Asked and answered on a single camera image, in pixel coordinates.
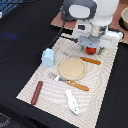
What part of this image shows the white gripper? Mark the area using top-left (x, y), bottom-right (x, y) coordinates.
top-left (72, 21), bottom-right (124, 55)

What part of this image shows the red toy tomato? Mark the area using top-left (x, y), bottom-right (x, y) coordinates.
top-left (86, 47), bottom-right (96, 55)

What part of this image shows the light blue toy carton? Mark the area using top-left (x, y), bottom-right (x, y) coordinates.
top-left (41, 48), bottom-right (54, 67)

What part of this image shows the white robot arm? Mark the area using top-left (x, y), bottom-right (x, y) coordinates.
top-left (61, 0), bottom-right (124, 54)

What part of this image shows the round beige plate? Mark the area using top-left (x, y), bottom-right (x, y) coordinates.
top-left (58, 57), bottom-right (86, 80)

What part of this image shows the beige woven placemat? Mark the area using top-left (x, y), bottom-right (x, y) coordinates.
top-left (17, 34), bottom-right (117, 128)

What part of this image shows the beige bowl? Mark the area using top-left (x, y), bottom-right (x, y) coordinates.
top-left (121, 7), bottom-right (128, 30)

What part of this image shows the knife with wooden handle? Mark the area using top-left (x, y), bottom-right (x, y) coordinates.
top-left (59, 50), bottom-right (102, 66)

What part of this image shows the black cable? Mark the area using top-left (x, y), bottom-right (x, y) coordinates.
top-left (36, 19), bottom-right (80, 58)

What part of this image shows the fork with wooden handle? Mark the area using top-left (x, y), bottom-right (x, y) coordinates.
top-left (49, 73), bottom-right (89, 91)

